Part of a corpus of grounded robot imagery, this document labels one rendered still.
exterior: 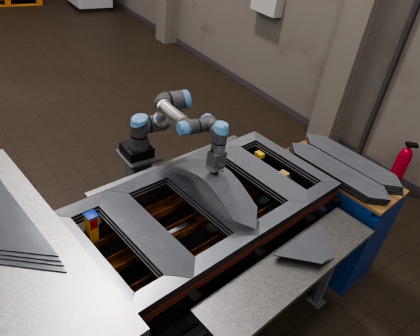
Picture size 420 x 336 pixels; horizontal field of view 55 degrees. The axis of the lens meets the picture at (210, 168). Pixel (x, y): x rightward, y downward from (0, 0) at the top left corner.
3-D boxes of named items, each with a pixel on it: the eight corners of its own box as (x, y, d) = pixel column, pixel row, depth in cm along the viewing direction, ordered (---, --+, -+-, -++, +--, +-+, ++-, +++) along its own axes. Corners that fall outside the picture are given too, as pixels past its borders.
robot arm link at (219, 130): (224, 118, 203) (233, 126, 198) (221, 136, 210) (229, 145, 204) (210, 120, 200) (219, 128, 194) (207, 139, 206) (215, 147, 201)
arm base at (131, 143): (123, 144, 279) (123, 132, 273) (141, 137, 288) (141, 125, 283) (136, 154, 271) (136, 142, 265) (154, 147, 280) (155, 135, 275)
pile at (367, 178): (409, 190, 267) (413, 183, 264) (380, 214, 243) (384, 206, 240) (312, 136, 311) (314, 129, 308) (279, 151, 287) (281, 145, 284)
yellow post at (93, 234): (99, 244, 212) (97, 217, 201) (91, 248, 209) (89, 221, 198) (95, 239, 215) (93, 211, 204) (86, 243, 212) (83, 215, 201)
